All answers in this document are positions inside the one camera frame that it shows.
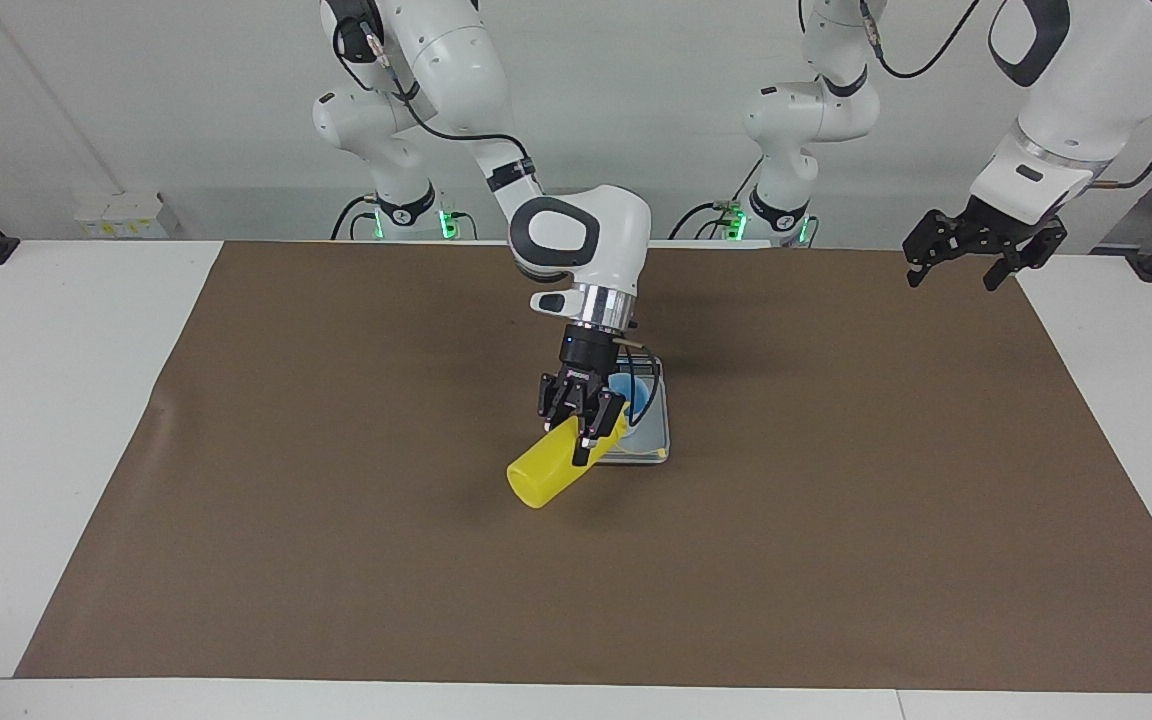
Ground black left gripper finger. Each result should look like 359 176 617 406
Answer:
983 222 1069 292
902 210 962 289

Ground light blue plastic cup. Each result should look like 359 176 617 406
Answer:
608 372 653 427

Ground yellow squeeze bottle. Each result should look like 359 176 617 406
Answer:
506 410 632 510

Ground silver digital kitchen scale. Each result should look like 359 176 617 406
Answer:
591 353 671 467

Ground brown paper table mat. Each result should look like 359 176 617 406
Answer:
14 240 1152 693

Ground white power strip yellow labels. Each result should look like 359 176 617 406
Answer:
74 190 165 239

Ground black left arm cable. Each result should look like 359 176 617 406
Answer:
861 0 1152 191

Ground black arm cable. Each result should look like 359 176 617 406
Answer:
861 0 1152 191
333 15 659 426

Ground black base cable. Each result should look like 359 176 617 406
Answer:
331 195 379 241
669 155 767 241

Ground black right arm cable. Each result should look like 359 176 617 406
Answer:
333 15 659 426

